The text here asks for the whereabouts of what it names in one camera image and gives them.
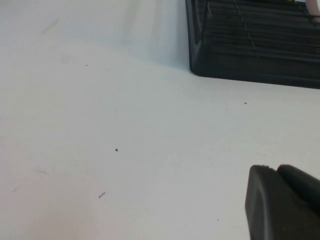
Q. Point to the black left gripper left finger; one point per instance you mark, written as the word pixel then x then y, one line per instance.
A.
pixel 275 212

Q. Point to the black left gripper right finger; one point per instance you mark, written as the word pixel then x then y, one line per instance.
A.
pixel 305 182

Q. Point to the black plastic drain tray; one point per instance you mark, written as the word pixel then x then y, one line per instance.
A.
pixel 225 67

